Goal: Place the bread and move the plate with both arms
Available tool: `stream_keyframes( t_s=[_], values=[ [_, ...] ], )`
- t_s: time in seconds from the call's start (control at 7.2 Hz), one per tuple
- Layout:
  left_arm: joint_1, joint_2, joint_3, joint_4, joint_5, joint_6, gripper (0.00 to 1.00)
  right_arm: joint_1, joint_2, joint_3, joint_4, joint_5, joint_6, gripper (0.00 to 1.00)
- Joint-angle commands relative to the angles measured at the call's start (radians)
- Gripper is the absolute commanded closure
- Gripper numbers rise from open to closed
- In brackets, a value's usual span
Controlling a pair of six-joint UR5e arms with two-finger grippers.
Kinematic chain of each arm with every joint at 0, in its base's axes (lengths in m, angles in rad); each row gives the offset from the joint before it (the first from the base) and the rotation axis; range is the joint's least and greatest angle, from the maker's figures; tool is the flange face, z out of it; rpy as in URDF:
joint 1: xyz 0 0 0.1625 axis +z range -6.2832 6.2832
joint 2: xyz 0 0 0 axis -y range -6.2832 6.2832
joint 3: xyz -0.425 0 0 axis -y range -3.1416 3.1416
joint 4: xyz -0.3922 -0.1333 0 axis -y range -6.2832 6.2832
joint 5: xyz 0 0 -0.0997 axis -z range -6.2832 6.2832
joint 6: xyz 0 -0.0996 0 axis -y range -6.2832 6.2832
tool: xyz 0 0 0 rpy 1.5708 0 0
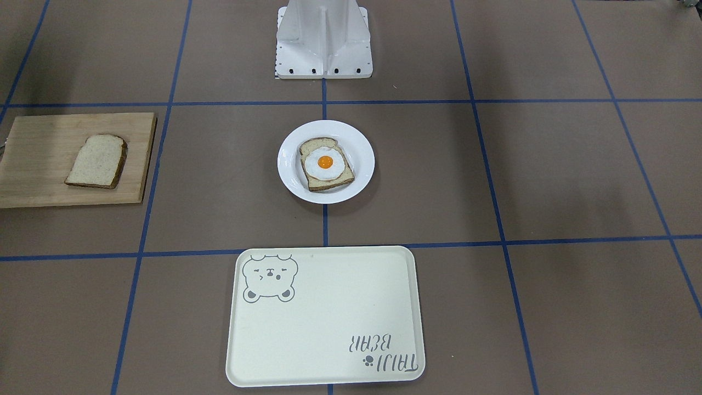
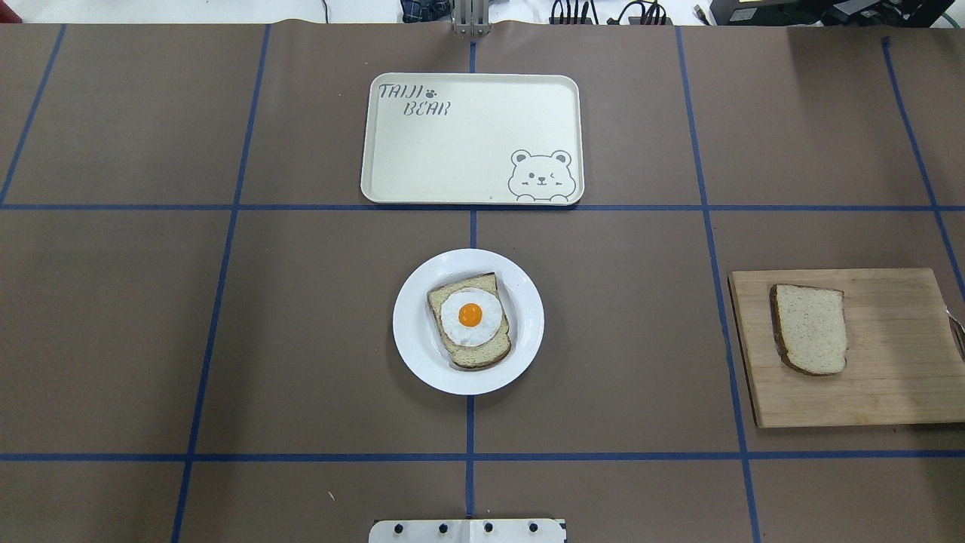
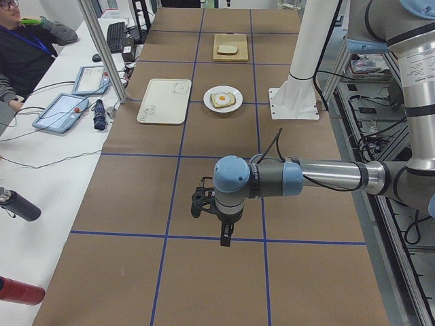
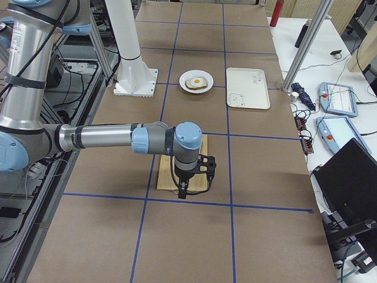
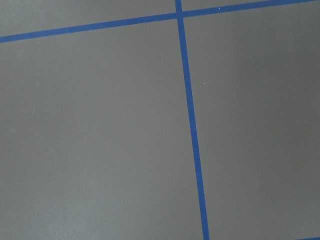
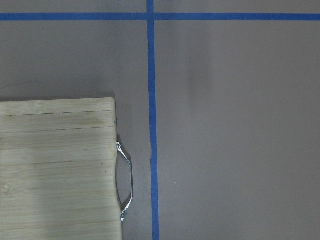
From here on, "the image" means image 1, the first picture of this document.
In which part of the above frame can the white round plate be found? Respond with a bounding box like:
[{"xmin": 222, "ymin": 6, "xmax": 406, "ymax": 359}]
[{"xmin": 278, "ymin": 120, "xmax": 375, "ymax": 204}]

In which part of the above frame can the bread slice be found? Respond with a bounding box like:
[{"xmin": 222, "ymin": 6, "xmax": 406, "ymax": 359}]
[
  {"xmin": 299, "ymin": 137, "xmax": 355, "ymax": 192},
  {"xmin": 64, "ymin": 133, "xmax": 128, "ymax": 190}
]

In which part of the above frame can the bread slice under egg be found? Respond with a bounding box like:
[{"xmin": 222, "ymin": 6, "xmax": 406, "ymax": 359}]
[{"xmin": 299, "ymin": 137, "xmax": 355, "ymax": 192}]

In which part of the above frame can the fried egg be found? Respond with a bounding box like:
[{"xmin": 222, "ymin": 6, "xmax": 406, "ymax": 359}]
[{"xmin": 302, "ymin": 146, "xmax": 346, "ymax": 182}]

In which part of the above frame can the cream bear serving tray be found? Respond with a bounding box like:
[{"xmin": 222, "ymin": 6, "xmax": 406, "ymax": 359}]
[{"xmin": 225, "ymin": 246, "xmax": 426, "ymax": 387}]

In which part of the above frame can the wooden cutting board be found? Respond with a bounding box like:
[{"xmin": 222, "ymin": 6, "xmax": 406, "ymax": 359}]
[{"xmin": 1, "ymin": 112, "xmax": 157, "ymax": 209}]

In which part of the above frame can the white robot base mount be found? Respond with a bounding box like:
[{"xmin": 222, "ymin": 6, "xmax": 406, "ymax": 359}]
[{"xmin": 274, "ymin": 1, "xmax": 373, "ymax": 80}]

